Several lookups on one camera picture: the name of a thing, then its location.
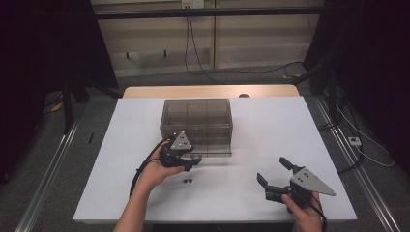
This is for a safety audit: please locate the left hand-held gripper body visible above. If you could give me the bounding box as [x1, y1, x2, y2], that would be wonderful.
[159, 130, 195, 172]

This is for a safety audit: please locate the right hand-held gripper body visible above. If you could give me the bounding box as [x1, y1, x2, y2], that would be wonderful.
[287, 165, 337, 214]

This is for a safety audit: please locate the smoky clear drawer organizer case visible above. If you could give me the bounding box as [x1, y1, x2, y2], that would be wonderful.
[159, 98, 234, 153]

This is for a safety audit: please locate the person's left hand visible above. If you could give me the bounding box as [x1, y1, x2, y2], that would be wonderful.
[136, 139, 187, 195]

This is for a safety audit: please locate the person's right hand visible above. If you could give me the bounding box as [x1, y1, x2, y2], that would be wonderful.
[280, 191, 324, 232]

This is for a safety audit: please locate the white table board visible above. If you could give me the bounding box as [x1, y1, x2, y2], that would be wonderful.
[73, 96, 358, 224]

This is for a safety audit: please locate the wooden table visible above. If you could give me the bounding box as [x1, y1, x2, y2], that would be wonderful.
[123, 84, 301, 100]

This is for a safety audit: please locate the black stand leg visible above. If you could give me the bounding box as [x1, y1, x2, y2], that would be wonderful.
[62, 75, 74, 134]

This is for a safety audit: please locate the beige counter unit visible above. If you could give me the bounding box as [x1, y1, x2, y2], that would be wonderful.
[90, 0, 325, 78]

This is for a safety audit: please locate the black curtain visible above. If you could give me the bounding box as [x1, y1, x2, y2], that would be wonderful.
[0, 0, 120, 187]
[303, 0, 410, 177]

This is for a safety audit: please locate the black metal crossbar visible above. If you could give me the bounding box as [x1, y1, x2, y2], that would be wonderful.
[94, 7, 325, 20]

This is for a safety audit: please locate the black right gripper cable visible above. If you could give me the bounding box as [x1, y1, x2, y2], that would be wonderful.
[303, 192, 328, 232]

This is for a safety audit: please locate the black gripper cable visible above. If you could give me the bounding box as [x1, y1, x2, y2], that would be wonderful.
[129, 138, 170, 198]
[303, 192, 328, 232]

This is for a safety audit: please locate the black floor cable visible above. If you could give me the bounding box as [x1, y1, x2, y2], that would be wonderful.
[322, 122, 366, 175]

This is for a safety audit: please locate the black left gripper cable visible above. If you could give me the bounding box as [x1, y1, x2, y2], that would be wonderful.
[129, 138, 170, 198]

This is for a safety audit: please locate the metal floor rail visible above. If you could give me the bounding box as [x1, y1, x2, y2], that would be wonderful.
[313, 96, 402, 232]
[14, 114, 81, 232]

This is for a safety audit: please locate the white floor cable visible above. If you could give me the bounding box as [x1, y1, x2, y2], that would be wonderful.
[335, 104, 395, 168]

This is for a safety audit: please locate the black socket cable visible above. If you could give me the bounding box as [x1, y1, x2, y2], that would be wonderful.
[188, 6, 226, 86]
[183, 6, 306, 78]

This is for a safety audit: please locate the white wall socket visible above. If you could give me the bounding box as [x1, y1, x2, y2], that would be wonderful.
[181, 0, 205, 10]

